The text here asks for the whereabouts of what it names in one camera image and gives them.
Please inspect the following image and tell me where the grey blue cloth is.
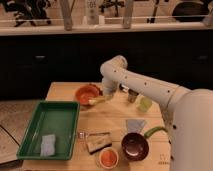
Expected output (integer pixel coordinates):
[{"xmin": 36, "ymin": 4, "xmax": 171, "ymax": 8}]
[{"xmin": 126, "ymin": 119, "xmax": 146, "ymax": 133}]

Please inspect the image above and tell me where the light blue sponge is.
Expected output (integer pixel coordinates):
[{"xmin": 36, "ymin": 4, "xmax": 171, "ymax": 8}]
[{"xmin": 40, "ymin": 134, "xmax": 56, "ymax": 157}]

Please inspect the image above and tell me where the green plastic tray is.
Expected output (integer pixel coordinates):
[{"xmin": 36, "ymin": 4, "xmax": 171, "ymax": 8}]
[{"xmin": 17, "ymin": 101, "xmax": 80, "ymax": 160}]

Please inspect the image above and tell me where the yellow banana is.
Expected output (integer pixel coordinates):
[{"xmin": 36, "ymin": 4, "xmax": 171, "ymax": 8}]
[{"xmin": 89, "ymin": 97, "xmax": 105, "ymax": 106}]

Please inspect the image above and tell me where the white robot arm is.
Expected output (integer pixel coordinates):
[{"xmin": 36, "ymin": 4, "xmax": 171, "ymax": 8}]
[{"xmin": 100, "ymin": 55, "xmax": 213, "ymax": 171}]

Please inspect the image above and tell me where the small orange cup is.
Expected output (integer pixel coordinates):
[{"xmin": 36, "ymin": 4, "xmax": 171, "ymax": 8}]
[{"xmin": 99, "ymin": 147, "xmax": 119, "ymax": 169}]

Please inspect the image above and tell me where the red bowl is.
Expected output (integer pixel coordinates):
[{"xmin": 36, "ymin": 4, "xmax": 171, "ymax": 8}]
[{"xmin": 75, "ymin": 84, "xmax": 100, "ymax": 106}]

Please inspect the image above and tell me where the dark purple pan green handle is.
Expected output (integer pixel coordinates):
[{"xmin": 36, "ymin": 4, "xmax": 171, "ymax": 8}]
[{"xmin": 121, "ymin": 126, "xmax": 166, "ymax": 161}]

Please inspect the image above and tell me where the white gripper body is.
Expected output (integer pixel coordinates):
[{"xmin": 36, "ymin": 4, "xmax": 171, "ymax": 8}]
[{"xmin": 102, "ymin": 78, "xmax": 117, "ymax": 95}]

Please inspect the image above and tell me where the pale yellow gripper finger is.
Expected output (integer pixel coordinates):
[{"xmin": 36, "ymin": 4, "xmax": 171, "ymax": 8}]
[{"xmin": 104, "ymin": 94, "xmax": 114, "ymax": 101}]

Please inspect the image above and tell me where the metal measuring cup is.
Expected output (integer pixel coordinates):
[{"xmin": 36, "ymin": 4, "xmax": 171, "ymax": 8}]
[{"xmin": 128, "ymin": 89, "xmax": 138, "ymax": 103}]

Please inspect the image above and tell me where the light green cup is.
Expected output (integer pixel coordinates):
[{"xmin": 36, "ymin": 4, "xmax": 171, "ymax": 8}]
[{"xmin": 139, "ymin": 97, "xmax": 152, "ymax": 113}]

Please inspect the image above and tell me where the wooden block brush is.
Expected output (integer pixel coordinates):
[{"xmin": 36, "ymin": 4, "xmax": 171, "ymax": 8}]
[{"xmin": 87, "ymin": 138, "xmax": 112, "ymax": 154}]

